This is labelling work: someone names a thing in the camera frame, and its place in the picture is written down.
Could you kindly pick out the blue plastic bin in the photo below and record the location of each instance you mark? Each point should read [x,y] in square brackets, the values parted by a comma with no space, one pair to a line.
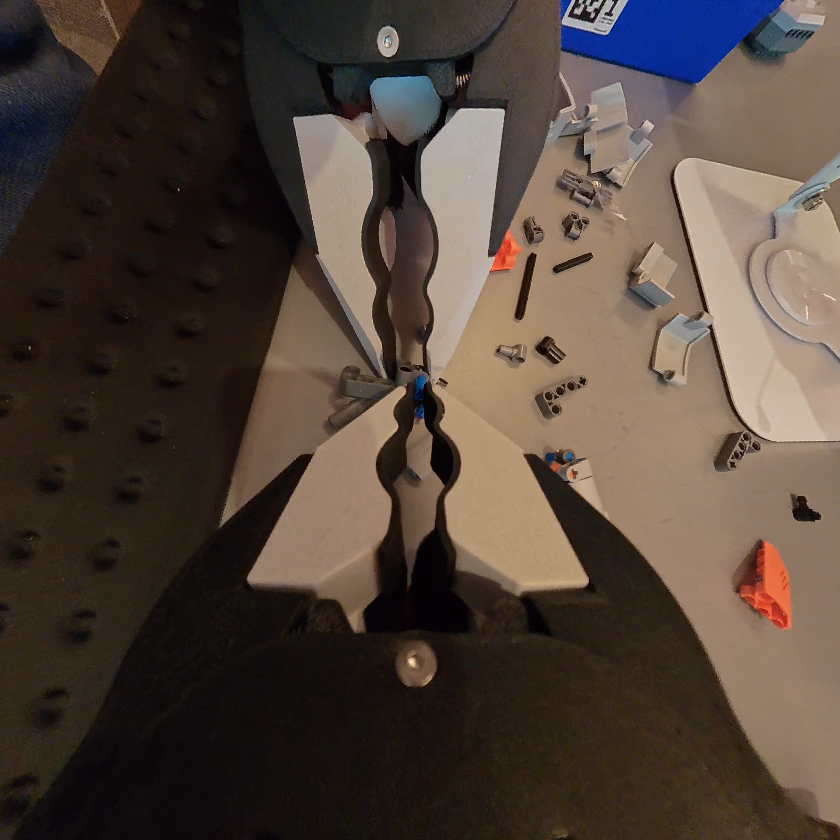
[683,40]

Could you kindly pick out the grey elbow connector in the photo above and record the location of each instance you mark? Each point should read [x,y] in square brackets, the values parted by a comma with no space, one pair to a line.
[512,353]

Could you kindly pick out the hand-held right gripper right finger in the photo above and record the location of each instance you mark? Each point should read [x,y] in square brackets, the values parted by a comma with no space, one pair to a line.
[512,525]

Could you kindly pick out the black connector with blue pin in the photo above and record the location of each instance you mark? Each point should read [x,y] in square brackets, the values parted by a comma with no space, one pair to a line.
[420,394]

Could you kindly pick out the dark grey bent beam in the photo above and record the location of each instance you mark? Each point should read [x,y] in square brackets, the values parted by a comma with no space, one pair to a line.
[561,395]

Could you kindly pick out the light grey bracket piece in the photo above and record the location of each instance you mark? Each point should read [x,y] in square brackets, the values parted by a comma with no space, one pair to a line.
[652,276]
[680,348]

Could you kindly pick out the white orange assembled part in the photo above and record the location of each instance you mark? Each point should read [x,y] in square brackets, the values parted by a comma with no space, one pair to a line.
[575,475]

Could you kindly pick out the short black axle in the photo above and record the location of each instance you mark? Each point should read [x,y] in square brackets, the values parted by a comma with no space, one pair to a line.
[572,263]

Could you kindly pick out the long black axle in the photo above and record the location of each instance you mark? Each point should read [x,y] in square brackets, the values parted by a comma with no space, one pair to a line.
[526,286]

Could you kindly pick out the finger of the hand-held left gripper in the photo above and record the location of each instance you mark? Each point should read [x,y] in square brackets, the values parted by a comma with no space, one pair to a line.
[335,197]
[473,197]

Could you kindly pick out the white book stand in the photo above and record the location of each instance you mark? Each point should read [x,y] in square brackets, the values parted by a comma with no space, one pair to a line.
[722,263]

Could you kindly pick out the grey axle connector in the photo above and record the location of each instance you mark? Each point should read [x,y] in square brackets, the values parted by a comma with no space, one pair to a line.
[578,185]

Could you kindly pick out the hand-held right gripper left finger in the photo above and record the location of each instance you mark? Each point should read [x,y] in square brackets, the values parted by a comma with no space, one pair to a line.
[315,525]

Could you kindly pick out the small black clip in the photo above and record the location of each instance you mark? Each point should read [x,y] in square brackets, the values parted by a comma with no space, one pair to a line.
[806,507]

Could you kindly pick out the grey tube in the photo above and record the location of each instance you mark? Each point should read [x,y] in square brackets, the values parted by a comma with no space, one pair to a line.
[348,412]

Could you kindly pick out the small dark grey connector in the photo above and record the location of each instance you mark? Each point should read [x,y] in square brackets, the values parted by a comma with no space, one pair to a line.
[576,226]
[533,230]

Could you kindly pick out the small grey blue device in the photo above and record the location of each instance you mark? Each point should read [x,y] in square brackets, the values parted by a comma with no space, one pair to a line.
[788,26]

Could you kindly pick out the black stubby connector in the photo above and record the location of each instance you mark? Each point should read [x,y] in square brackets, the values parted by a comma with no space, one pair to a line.
[547,349]

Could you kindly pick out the dark blue cloth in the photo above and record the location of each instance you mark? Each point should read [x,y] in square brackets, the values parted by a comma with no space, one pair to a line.
[40,105]

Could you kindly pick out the clear plastic piece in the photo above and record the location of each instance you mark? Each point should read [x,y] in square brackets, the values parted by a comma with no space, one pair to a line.
[607,200]

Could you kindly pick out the orange triangular panel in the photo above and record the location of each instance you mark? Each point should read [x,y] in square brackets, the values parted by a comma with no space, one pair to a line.
[507,252]
[765,584]

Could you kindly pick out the dark grey short beam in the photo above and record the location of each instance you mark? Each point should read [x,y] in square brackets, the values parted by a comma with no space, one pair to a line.
[738,450]

